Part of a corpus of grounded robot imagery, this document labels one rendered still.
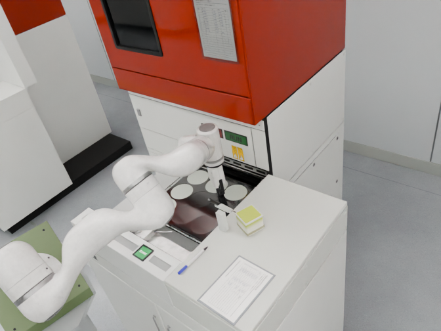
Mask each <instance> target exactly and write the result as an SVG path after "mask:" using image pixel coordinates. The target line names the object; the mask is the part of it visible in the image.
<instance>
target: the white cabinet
mask: <svg viewBox="0 0 441 331"><path fill-rule="evenodd" d="M346 247H347V230H346V231H345V232H344V233H343V235H342V237H341V238H340V239H339V241H338V242H337V243H336V245H335V246H334V248H333V249H332V251H331V252H330V254H329V255H328V256H327V258H326V259H325V261H324V262H323V263H322V265H321V267H320V268H319V269H318V271H317V272H316V274H315V275H314V276H313V278H312V280H311V281H310V282H309V283H308V285H307V287H306V288H305V289H304V291H303V292H302V294H301V295H300V296H299V298H298V300H297V301H296V302H295V304H294V305H293V307H292V308H291V310H290V311H289V312H288V314H287V315H286V317H285V318H284V320H283V321H282V323H281V324H280V325H279V327H278V328H277V330H276V331H343V321H344V302H345V266H346ZM89 265H90V266H91V268H92V270H93V272H94V273H95V275H96V277H97V279H98V281H99V283H100V284H101V286H102V288H103V290H104V291H105V293H106V295H107V296H108V299H109V300H110V302H111V304H112V306H113V308H114V309H115V311H116V313H117V315H118V317H119V318H120V320H121V322H122V324H123V325H124V327H125V329H126V331H210V330H208V329H206V327H204V326H202V325H201V324H200V323H198V322H196V321H195V320H194V319H192V318H191V317H189V316H188V315H186V314H185V313H183V312H182V311H180V310H179V309H177V308H176V307H175V306H172V305H170V304H168V303H167V302H166V301H164V300H163V299H161V298H160V297H158V296H157V295H155V294H154V293H152V292H151V291H149V290H148V289H147V288H145V287H143V286H142V285H141V284H139V283H138V282H137V281H135V280H133V279H132V278H131V277H129V276H128V275H126V274H125V273H123V272H122V271H120V270H119V269H118V268H116V267H114V266H113V265H112V264H110V263H108V262H107V261H106V260H105V259H103V258H101V257H100V256H99V255H97V254H96V255H94V256H93V257H92V258H91V259H90V261H89Z"/></svg>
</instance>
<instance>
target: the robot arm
mask: <svg viewBox="0 0 441 331"><path fill-rule="evenodd" d="M196 133H197V135H185V136H182V137H181V138H180V139H179V140H178V147H177V148H176V149H174V150H173V151H171V152H169V153H167V154H164V155H161V156H145V155H130V156H124V157H122V158H121V159H120V160H118V161H117V162H116V163H115V164H114V166H113V169H112V177H113V179H114V181H115V183H116V185H117V186H118V187H119V189H120V190H121V191H122V193H124V195H125V196H126V197H127V199H128V200H129V201H130V202H131V203H132V205H133V209H132V210H131V211H119V210H113V209H109V208H102V209H98V210H94V211H92V212H91V213H90V214H88V215H87V216H86V217H84V218H83V219H82V220H81V221H80V222H78V223H77V224H76V225H75V226H74V227H72V228H71V230H70V231H69V232H68V233H67V235H66V237H65V238H64V241H63V244H62V264H61V263H60V262H59V260H57V258H55V257H53V256H51V255H49V254H44V253H37V252H36V251H35V250H34V248H33V247H32V246H31V245H30V244H28V243H27V242H23V241H12V242H7V243H6V244H4V245H3V246H1V247H0V288H1V289H2V291H4V293H6V295H7V296H8V297H9V298H10V300H11V301H12V302H13V303H14V304H15V306H16V307H17V308H18V309H19V310H20V312H21V313H22V314H23V315H24V316H25V317H26V318H27V319H29V320H30V321H33V322H38V323H41V322H46V321H48V320H50V319H52V318H53V317H54V316H55V315H56V314H57V313H58V312H59V311H60V310H61V308H63V306H64V304H65V302H66V300H67V298H68V296H69V294H70V292H71V290H72V288H73V286H74V284H75V281H76V280H77V278H78V276H79V274H80V272H81V271H82V269H83V268H84V266H86V264H87V263H88V262H89V261H90V259H91V258H92V257H93V256H94V255H96V254H97V253H98V252H99V251H100V250H101V249H102V248H103V247H105V246H106V245H107V244H109V243H110V242H111V241H112V240H113V239H115V238H116V237H118V236H119V235H121V234H123V233H125V232H128V231H149V230H156V229H160V228H162V227H164V226H165V225H166V224H168V222H170V220H171V218H172V217H173V215H174V210H175V207H174V203H173V201H172V199H171V197H170V196H169V195H168V193H167V192H166V190H165V189H164V188H163V187H162V185H161V184H160V183H159V181H158V180H157V179H156V178H155V177H154V175H153V174H152V172H153V171H155V172H158V173H162V174H164V175H168V176H172V177H186V176H189V175H191V174H193V173H194V172H195V171H197V170H198V169H199V168H200V167H201V166H202V165H203V164H205V166H206V167H207V170H208V175H209V178H210V180H211V182H212V184H213V186H214V187H215V188H216V192H217V195H218V196H221V195H223V194H225V192H224V186H223V184H224V185H226V180H225V177H224V171H223V168H222V164H223V161H224V154H223V151H222V145H221V138H220V134H219V128H218V126H217V124H215V123H204V124H202V125H200V126H199V127H198V128H197V129H196Z"/></svg>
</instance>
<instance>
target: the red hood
mask: <svg viewBox="0 0 441 331"><path fill-rule="evenodd" d="M89 3H90V5H91V8H92V11H93V14H94V17H95V20H96V23H97V26H98V29H99V32H100V34H101V37H102V40H103V43H104V46H105V49H106V52H107V54H108V58H109V60H110V64H111V66H112V69H113V71H114V75H115V78H116V81H117V84H118V86H119V88H120V89H123V90H126V91H130V92H134V93H138V94H141V95H145V96H148V97H152V98H155V99H159V100H164V101H167V102H171V103H174V104H178V105H181V106H185V107H189V108H193V109H196V110H200V111H203V112H207V113H210V114H214V115H218V116H222V117H224V118H229V119H231V120H236V121H240V122H243V123H248V124H251V125H257V124H258V123H259V122H260V121H261V120H262V119H263V118H265V117H266V116H267V115H268V114H269V113H271V111H273V109H275V108H276V107H277V106H278V105H279V104H281V103H282V102H283V101H284V100H285V99H286V98H287V97H288V96H290V95H291V94H292V93H293V92H295V91H296V90H297V89H298V88H299V87H300V86H301V85H302V84H303V83H305V82H306V81H307V80H308V79H310V78H311V77H312V76H313V75H314V74H315V73H316V72H317V71H318V70H320V69H321V68H322V67H323V66H325V65H326V64H327V63H328V62H329V61H330V60H331V59H332V58H333V57H335V56H336V55H337V54H338V53H340V52H341V51H342V50H343V49H344V48H345V27H346V0H89Z"/></svg>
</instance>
